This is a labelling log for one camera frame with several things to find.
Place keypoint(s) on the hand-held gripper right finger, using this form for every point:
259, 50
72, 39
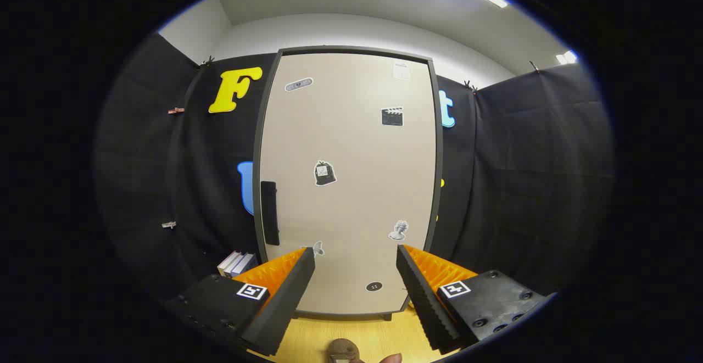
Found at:
425, 302

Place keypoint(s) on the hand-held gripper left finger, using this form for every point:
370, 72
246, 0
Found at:
283, 302

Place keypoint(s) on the brown fuzzy shoe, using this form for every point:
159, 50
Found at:
342, 347

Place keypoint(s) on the beige shoe cabinet door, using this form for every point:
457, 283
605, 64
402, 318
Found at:
357, 204

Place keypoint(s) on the grey shoe cabinet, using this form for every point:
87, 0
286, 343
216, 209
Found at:
440, 160

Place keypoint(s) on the blue book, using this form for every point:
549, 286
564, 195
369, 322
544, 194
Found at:
245, 263

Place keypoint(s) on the black backdrop cloth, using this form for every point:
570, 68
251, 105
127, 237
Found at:
522, 160

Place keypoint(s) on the black clip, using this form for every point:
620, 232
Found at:
206, 62
470, 85
535, 67

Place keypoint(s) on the small ceiling light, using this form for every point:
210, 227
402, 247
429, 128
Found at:
567, 56

